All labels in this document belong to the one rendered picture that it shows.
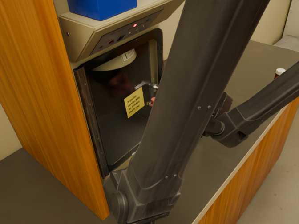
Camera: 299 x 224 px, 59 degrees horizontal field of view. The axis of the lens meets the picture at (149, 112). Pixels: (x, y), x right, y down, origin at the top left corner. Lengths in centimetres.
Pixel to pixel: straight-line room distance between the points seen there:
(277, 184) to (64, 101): 189
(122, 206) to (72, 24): 35
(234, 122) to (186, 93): 42
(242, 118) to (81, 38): 39
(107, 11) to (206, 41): 34
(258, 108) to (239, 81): 78
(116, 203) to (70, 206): 55
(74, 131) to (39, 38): 20
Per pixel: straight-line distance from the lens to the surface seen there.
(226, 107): 72
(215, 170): 97
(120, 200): 38
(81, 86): 65
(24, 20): 53
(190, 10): 24
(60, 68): 52
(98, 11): 52
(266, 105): 65
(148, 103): 80
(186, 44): 24
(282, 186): 223
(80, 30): 54
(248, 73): 151
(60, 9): 60
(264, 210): 207
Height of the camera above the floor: 168
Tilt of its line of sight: 38 degrees down
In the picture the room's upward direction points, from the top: 4 degrees counter-clockwise
